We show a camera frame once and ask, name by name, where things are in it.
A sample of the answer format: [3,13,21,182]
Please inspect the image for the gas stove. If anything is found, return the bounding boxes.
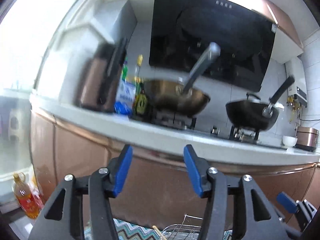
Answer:
[151,111,286,149]

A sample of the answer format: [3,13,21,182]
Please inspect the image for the zigzag patterned cloth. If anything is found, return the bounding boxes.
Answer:
[83,217,233,240]

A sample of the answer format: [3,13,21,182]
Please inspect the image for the bronze wok with grey handle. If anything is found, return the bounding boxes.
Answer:
[144,42,220,117]

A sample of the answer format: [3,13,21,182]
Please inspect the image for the black wok with black handle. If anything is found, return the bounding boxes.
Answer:
[226,75,295,132]

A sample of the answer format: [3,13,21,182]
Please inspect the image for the white gas water heater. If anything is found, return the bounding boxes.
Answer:
[285,57,308,107]

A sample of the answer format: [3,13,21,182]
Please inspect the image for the wooden chopstick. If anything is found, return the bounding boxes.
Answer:
[152,225,167,240]

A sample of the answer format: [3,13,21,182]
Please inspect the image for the green cap bottle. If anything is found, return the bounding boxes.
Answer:
[121,56,128,81]

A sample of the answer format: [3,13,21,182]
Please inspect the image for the cooking oil bottle on floor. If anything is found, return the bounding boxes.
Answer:
[12,173,40,219]

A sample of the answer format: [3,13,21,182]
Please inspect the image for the wire utensil rack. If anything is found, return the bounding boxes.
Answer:
[161,214,203,240]

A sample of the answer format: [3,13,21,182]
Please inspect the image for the copper rice cooker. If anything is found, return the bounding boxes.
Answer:
[295,126,319,152]

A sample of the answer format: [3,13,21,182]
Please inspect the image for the copper lower cabinets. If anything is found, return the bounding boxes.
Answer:
[30,109,319,228]

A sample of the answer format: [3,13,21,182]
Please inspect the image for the black range hood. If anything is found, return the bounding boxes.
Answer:
[149,0,276,92]

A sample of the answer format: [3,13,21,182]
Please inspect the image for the plastic stool outside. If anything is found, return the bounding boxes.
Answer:
[8,109,23,142]

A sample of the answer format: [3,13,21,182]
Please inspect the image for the white bowl on counter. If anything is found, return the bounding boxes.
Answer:
[282,135,297,148]

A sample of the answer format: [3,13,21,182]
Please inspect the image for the yellow cap oil bottle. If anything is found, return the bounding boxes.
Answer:
[134,54,143,83]

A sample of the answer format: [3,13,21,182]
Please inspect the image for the dark soy sauce bottle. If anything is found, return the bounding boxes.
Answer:
[134,82,148,116]

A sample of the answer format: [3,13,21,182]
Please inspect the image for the copper electric kettle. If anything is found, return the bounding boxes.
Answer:
[78,37,127,113]

